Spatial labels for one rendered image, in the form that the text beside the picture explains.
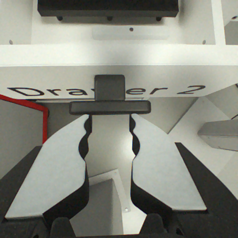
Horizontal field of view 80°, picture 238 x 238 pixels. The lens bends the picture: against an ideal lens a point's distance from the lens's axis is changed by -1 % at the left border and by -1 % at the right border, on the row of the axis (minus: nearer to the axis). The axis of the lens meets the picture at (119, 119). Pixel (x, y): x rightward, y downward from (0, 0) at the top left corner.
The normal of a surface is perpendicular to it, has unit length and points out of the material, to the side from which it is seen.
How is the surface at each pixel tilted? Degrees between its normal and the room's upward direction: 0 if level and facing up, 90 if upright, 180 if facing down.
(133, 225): 0
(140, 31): 0
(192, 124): 5
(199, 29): 90
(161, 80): 90
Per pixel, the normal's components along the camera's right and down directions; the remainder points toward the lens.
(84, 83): 0.02, 1.00
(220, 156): 0.10, -0.03
